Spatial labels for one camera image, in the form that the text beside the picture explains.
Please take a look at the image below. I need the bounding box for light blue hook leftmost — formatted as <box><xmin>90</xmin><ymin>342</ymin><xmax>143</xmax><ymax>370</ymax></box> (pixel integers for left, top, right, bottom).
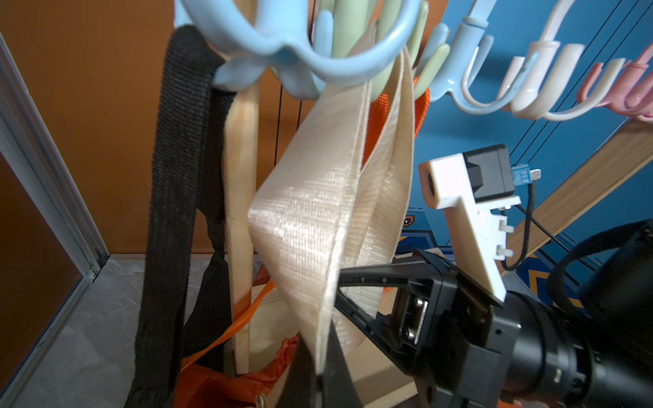
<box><xmin>173</xmin><ymin>1</ymin><xmax>420</xmax><ymax>100</ymax></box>

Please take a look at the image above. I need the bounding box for black strap bag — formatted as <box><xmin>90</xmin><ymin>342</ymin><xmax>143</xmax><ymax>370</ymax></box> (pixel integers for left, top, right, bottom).
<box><xmin>126</xmin><ymin>25</ymin><xmax>235</xmax><ymax>407</ymax></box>

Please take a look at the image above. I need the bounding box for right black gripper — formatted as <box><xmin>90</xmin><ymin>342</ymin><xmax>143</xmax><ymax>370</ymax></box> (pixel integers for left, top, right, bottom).
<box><xmin>335</xmin><ymin>250</ymin><xmax>520</xmax><ymax>407</ymax></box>

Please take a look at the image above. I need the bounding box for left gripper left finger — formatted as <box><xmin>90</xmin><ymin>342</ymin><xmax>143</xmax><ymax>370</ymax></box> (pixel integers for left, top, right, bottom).
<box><xmin>277</xmin><ymin>337</ymin><xmax>318</xmax><ymax>408</ymax></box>

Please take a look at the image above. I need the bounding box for wooden clothes rack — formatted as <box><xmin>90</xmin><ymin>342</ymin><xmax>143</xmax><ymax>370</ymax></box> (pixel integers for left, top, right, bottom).
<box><xmin>221</xmin><ymin>0</ymin><xmax>653</xmax><ymax>408</ymax></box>

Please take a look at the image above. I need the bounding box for dark orange waist bag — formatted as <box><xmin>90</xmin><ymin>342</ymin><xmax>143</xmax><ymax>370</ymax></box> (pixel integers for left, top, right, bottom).
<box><xmin>173</xmin><ymin>90</ymin><xmax>430</xmax><ymax>407</ymax></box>

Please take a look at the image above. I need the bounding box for beige crescent bag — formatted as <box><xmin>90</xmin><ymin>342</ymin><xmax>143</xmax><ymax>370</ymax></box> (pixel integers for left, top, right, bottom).
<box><xmin>248</xmin><ymin>51</ymin><xmax>415</xmax><ymax>373</ymax></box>

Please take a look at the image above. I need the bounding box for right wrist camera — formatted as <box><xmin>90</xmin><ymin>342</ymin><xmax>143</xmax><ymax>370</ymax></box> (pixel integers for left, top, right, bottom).
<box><xmin>418</xmin><ymin>144</ymin><xmax>541</xmax><ymax>303</ymax></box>

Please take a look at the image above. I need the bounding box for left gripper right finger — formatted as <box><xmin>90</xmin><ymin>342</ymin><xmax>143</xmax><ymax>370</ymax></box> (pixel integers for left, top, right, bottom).
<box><xmin>321</xmin><ymin>323</ymin><xmax>362</xmax><ymax>408</ymax></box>

